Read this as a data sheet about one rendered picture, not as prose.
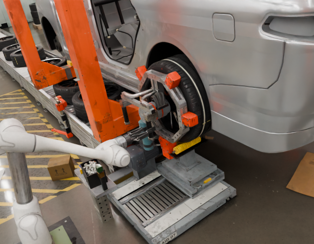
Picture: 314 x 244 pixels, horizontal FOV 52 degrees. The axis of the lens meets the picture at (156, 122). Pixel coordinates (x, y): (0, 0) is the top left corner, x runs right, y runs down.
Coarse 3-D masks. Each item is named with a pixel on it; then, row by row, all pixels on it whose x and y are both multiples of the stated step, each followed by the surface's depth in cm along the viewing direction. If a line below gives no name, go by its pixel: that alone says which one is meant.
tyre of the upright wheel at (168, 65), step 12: (180, 60) 230; (168, 72) 225; (180, 72) 219; (192, 72) 222; (180, 84) 219; (192, 84) 218; (192, 96) 215; (204, 96) 220; (192, 108) 219; (204, 108) 221; (192, 132) 231; (204, 132) 239
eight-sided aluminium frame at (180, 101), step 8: (152, 72) 235; (144, 80) 242; (160, 80) 222; (144, 88) 255; (168, 88) 218; (176, 88) 219; (176, 96) 216; (176, 104) 217; (184, 104) 217; (184, 112) 221; (160, 128) 260; (184, 128) 224; (168, 136) 247; (176, 136) 235
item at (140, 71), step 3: (141, 66) 246; (144, 66) 247; (138, 69) 245; (141, 69) 245; (144, 69) 246; (135, 72) 249; (138, 72) 245; (141, 72) 244; (144, 72) 245; (138, 75) 246; (141, 75) 243; (138, 78) 248; (141, 78) 245
